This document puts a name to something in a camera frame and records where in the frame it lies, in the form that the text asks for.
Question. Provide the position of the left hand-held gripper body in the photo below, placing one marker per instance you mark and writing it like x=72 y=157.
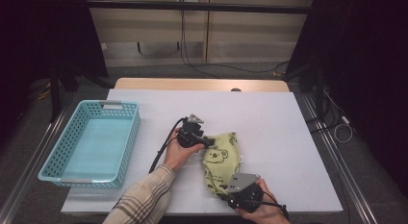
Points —
x=191 y=137

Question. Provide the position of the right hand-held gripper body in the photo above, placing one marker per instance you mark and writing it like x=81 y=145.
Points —
x=247 y=198

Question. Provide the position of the green printed baby romper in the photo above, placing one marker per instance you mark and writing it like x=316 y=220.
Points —
x=221 y=163

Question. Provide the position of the light blue plastic basket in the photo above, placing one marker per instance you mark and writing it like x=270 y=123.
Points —
x=93 y=147

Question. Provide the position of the person's left hand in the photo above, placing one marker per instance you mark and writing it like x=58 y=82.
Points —
x=179 y=156

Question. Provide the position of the person's right hand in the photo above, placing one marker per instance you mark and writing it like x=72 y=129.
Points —
x=266 y=216

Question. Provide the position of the wooden table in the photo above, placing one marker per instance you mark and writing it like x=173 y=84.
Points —
x=192 y=84

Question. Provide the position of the dark round table grommet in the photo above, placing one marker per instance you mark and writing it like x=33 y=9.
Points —
x=236 y=89

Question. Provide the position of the black metal stand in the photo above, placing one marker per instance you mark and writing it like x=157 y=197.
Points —
x=319 y=89
x=55 y=89

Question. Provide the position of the long wooden desk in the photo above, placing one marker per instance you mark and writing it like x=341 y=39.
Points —
x=192 y=6

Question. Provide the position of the black curtain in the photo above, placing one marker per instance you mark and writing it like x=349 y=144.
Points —
x=38 y=31
x=369 y=57

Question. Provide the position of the aluminium floor rail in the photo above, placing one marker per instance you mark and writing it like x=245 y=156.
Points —
x=346 y=185
x=32 y=172

